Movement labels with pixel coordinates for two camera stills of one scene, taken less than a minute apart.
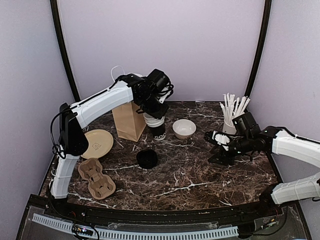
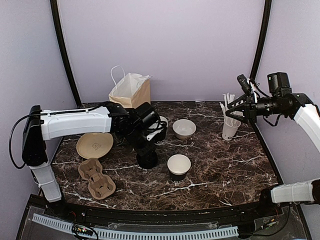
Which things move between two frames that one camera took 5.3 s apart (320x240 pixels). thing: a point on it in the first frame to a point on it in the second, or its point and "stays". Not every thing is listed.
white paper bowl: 184,129 stays
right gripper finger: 218,137 to 244,83
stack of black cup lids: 147,159 stays
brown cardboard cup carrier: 100,186 stays
